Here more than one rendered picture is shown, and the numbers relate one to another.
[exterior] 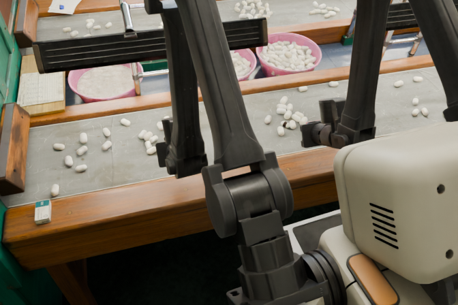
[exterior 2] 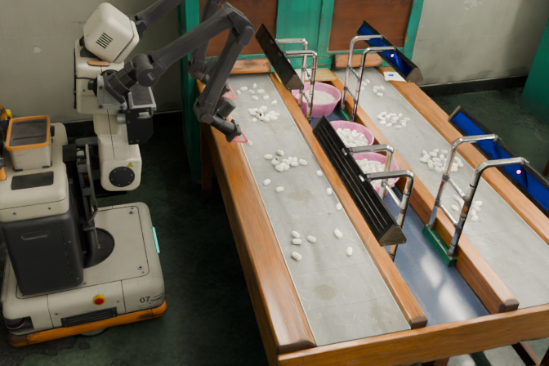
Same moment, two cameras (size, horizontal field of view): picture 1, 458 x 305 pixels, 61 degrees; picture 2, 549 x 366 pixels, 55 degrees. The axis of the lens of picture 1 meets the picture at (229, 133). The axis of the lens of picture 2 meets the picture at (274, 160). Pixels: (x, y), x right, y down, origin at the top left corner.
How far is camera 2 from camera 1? 236 cm
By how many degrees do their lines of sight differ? 68
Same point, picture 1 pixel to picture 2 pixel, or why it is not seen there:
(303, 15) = (448, 193)
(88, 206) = not seen: hidden behind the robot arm
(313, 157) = (238, 163)
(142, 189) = not seen: hidden behind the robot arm
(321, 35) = (418, 204)
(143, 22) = (393, 109)
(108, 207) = not seen: hidden behind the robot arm
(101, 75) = (321, 95)
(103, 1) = (409, 89)
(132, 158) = (245, 106)
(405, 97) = (319, 237)
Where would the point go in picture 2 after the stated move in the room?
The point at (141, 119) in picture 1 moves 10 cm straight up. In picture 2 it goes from (278, 109) to (280, 91)
